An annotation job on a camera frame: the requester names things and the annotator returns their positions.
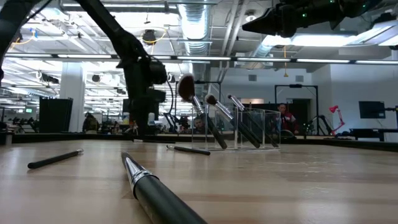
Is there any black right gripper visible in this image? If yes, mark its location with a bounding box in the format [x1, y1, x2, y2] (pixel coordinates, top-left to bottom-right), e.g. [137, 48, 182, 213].
[241, 0, 346, 39]

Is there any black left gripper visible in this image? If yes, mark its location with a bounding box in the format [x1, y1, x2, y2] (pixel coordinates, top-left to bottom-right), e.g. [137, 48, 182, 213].
[116, 57, 169, 139]

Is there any large fluffy powder brush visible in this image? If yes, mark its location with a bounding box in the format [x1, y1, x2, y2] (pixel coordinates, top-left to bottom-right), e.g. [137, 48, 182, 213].
[177, 72, 228, 150]

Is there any thick black silver-ferrule brush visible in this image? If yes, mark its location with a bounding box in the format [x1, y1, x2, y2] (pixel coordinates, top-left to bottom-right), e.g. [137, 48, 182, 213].
[120, 151, 208, 224]

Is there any medium round-head makeup brush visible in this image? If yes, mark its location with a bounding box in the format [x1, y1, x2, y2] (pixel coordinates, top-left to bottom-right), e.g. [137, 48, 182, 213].
[204, 93, 262, 149]

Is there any slim black silver-ferrule brush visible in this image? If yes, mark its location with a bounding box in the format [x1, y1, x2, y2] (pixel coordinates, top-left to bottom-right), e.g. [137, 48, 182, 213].
[226, 93, 280, 149]

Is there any long thin black pencil brush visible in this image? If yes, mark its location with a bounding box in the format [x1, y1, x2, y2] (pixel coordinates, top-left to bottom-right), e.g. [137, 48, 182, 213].
[27, 148, 85, 170]

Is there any clear acrylic brush organizer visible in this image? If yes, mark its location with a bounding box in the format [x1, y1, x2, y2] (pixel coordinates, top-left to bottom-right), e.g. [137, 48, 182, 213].
[191, 104, 282, 152]

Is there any black display panel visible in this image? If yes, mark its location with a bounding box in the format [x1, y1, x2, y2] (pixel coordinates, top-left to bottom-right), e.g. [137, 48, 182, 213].
[122, 98, 160, 127]

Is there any person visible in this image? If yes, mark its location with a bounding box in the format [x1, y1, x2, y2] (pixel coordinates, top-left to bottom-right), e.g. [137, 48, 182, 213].
[192, 116, 206, 135]
[81, 111, 101, 134]
[277, 102, 300, 135]

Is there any white building column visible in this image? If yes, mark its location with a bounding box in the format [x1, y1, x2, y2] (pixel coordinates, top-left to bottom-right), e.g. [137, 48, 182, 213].
[59, 62, 86, 133]

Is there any long LED strip light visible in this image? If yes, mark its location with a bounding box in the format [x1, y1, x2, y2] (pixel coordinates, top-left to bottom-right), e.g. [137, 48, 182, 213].
[4, 53, 398, 65]

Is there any black partition panel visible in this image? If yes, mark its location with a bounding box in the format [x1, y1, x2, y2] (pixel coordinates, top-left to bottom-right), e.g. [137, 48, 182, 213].
[39, 97, 74, 134]

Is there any pink desk lamp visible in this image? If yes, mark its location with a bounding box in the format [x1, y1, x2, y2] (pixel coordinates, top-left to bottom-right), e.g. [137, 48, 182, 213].
[328, 105, 346, 136]

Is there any black desk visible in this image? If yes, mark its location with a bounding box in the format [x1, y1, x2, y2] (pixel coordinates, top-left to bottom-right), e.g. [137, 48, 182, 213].
[348, 128, 398, 142]

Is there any yellow hanging pendant cord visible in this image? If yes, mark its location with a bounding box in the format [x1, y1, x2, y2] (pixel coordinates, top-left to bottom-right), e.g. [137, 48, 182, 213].
[282, 45, 289, 78]

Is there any black aluminium rig frame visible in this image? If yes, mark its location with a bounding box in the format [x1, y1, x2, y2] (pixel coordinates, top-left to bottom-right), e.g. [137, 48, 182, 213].
[0, 132, 398, 152]

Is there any ceiling cable reel yellow cord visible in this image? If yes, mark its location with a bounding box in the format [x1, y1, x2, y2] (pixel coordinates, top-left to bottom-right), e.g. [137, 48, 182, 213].
[11, 27, 39, 48]
[141, 29, 158, 47]

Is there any black wall monitor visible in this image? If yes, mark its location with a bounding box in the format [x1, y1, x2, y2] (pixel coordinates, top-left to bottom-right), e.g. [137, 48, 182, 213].
[358, 100, 387, 120]

